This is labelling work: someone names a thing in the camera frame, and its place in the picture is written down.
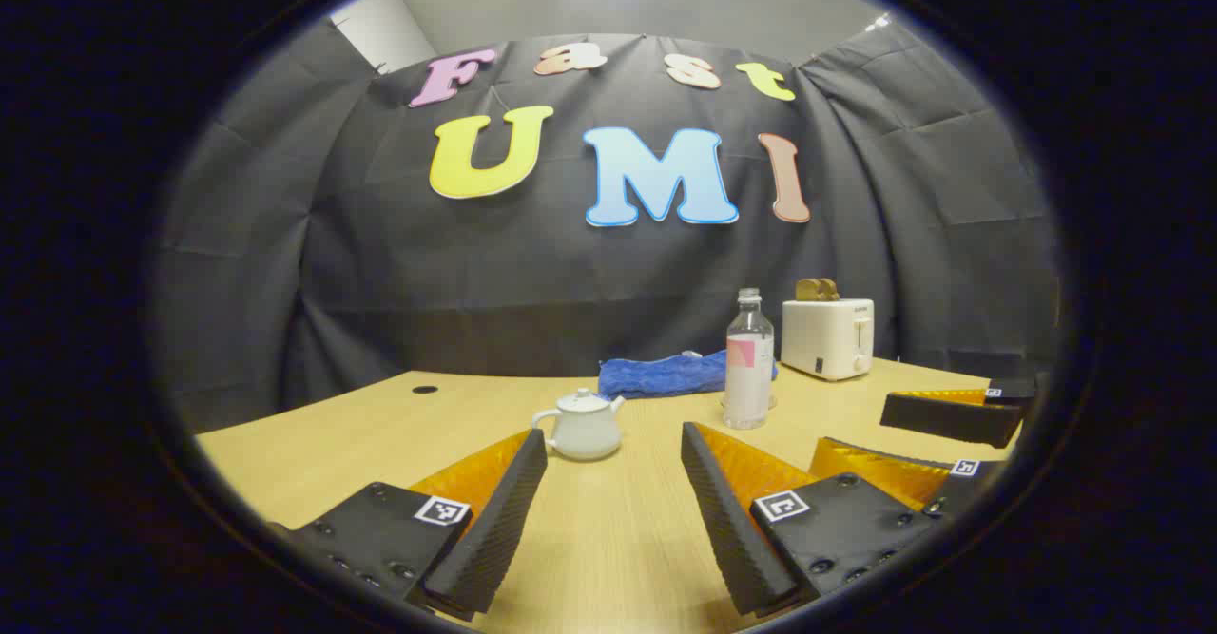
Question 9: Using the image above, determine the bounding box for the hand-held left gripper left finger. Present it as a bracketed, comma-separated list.
[269, 428, 550, 621]

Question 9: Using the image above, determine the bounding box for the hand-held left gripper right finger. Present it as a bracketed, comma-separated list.
[681, 422, 942, 618]

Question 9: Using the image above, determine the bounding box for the white teacup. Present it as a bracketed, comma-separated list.
[532, 404, 626, 462]

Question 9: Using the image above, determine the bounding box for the clear water bottle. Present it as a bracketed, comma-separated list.
[724, 288, 776, 431]

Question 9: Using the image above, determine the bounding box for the white toaster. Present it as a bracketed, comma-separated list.
[782, 298, 875, 382]

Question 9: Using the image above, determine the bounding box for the blue towel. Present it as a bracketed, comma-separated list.
[598, 350, 779, 400]

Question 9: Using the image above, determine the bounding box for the black backdrop cloth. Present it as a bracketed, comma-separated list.
[152, 21, 1061, 435]

